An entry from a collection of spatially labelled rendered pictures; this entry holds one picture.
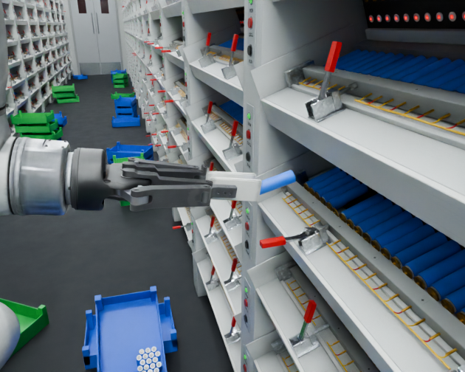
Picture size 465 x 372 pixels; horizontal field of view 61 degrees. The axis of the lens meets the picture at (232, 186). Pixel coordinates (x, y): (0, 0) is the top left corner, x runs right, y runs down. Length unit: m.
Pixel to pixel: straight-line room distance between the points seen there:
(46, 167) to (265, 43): 0.38
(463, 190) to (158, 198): 0.31
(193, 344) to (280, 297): 0.75
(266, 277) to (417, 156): 0.51
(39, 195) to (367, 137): 0.35
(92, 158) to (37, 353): 1.19
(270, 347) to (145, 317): 0.63
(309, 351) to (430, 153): 0.41
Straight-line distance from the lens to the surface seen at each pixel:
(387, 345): 0.46
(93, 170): 0.48
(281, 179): 0.55
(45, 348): 1.62
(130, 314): 1.47
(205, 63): 1.17
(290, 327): 0.74
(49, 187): 0.47
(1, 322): 1.06
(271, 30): 0.67
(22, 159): 0.48
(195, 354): 1.47
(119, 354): 1.42
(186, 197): 0.48
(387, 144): 0.41
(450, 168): 0.36
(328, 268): 0.55
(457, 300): 0.46
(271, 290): 0.81
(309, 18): 0.70
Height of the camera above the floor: 1.03
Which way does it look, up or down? 22 degrees down
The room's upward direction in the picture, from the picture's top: straight up
